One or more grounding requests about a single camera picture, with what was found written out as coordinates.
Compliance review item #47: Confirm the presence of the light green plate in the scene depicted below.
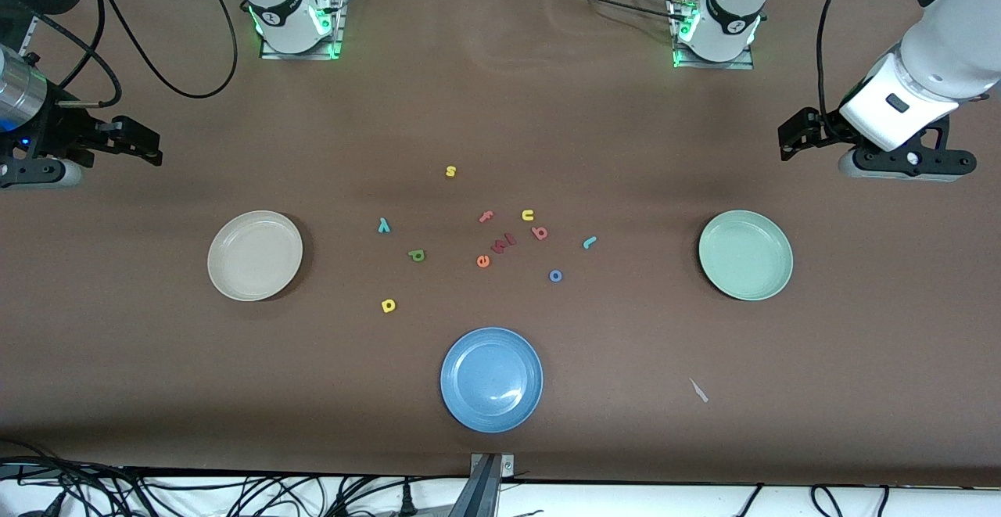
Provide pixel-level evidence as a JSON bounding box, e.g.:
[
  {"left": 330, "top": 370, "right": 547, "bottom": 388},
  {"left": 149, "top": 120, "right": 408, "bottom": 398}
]
[{"left": 698, "top": 210, "right": 794, "bottom": 302}]

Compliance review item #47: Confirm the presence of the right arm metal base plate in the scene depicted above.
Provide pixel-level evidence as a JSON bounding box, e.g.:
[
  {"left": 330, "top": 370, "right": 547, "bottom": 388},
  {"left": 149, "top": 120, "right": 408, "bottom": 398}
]
[{"left": 260, "top": 0, "right": 345, "bottom": 60}]

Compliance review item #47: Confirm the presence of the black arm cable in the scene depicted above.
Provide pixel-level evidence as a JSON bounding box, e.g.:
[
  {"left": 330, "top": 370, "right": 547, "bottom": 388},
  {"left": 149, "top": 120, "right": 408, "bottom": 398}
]
[
  {"left": 31, "top": 0, "right": 239, "bottom": 107},
  {"left": 813, "top": 0, "right": 861, "bottom": 123}
]

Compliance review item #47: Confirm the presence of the thick black floor cable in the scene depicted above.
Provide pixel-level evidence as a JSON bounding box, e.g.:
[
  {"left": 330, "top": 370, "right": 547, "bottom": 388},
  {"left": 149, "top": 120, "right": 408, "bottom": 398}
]
[{"left": 0, "top": 439, "right": 157, "bottom": 517}]

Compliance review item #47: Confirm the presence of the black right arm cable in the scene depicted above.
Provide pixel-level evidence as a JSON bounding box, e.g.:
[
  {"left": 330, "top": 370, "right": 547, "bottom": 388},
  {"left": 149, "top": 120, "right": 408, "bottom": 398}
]
[{"left": 31, "top": 0, "right": 239, "bottom": 107}]

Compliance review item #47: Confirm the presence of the brown paper table cover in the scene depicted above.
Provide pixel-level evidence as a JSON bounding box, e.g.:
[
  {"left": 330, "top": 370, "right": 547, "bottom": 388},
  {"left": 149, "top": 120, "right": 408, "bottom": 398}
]
[{"left": 0, "top": 0, "right": 1001, "bottom": 488}]

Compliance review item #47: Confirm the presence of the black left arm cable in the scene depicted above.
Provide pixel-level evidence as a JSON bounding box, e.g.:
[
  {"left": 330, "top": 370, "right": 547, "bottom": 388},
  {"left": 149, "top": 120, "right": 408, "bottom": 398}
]
[{"left": 813, "top": 0, "right": 861, "bottom": 123}]

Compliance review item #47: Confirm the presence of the right arm wrist camera bar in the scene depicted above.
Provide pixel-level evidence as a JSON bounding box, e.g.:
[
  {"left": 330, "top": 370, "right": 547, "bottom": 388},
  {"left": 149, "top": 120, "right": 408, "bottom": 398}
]
[{"left": 0, "top": 156, "right": 84, "bottom": 191}]

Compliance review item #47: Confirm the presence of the blue plate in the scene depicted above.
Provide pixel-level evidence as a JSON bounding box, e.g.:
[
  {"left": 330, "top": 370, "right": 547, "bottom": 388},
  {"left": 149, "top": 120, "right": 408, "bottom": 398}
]
[{"left": 440, "top": 327, "right": 544, "bottom": 433}]

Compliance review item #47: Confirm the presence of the beige brown plate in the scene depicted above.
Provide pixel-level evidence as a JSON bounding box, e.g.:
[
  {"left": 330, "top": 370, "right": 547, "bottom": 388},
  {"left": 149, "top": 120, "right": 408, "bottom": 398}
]
[{"left": 207, "top": 210, "right": 304, "bottom": 302}]

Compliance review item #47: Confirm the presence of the black cable on table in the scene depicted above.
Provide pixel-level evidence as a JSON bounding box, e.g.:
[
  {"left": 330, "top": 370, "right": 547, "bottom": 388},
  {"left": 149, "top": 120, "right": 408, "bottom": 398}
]
[{"left": 547, "top": 0, "right": 693, "bottom": 25}]

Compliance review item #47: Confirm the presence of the arm wrist camera bar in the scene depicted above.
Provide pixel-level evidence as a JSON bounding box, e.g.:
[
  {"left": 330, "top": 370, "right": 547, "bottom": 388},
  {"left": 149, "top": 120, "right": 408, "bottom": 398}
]
[
  {"left": 838, "top": 144, "right": 978, "bottom": 183},
  {"left": 0, "top": 156, "right": 84, "bottom": 191}
]

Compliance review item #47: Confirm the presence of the left arm wrist camera bar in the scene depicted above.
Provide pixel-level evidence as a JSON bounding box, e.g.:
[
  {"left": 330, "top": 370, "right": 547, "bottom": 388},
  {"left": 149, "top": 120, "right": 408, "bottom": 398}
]
[{"left": 838, "top": 144, "right": 978, "bottom": 183}]

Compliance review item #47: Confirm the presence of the grey metal stand bracket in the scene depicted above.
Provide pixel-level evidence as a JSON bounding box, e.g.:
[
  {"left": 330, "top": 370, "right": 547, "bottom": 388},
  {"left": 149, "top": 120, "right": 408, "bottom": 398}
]
[{"left": 468, "top": 451, "right": 517, "bottom": 517}]

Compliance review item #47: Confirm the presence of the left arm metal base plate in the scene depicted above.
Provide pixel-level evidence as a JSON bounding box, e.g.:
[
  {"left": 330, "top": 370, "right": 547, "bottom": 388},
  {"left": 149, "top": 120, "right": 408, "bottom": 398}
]
[{"left": 673, "top": 0, "right": 755, "bottom": 70}]

